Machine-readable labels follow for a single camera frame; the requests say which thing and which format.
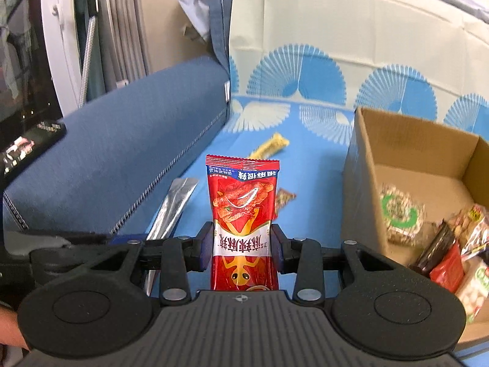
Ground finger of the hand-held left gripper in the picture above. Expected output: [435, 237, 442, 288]
[108, 233, 150, 247]

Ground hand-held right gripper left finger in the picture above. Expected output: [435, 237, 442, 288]
[85, 222, 215, 307]

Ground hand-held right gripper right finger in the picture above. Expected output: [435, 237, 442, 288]
[270, 222, 403, 303]

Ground large red snack packet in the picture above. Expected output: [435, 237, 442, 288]
[205, 154, 282, 293]

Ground cardboard box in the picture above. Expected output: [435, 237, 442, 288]
[341, 106, 489, 357]

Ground black snack packet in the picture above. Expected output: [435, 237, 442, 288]
[410, 219, 458, 276]

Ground small plain red snack packet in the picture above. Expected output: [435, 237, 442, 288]
[429, 242, 465, 295]

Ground clear biscuit snack packet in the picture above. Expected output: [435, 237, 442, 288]
[448, 204, 489, 261]

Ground person's left hand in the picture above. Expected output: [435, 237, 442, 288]
[0, 305, 30, 350]

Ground small gold red candy packet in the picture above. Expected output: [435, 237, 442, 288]
[274, 187, 297, 215]

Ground silver snack packet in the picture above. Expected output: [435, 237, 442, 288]
[144, 176, 200, 296]

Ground yellow snack bar packet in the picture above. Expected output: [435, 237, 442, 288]
[248, 132, 290, 160]

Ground green white snack packet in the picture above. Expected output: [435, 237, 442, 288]
[379, 183, 426, 247]

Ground blue white printed mat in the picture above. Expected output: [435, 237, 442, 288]
[109, 0, 489, 299]

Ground dark glass door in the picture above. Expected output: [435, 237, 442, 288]
[0, 0, 68, 178]

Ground metal pole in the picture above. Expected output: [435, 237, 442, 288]
[79, 17, 97, 102]

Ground grey curtain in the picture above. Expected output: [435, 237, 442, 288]
[74, 0, 154, 98]

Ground white door frame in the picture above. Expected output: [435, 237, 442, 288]
[40, 0, 97, 105]

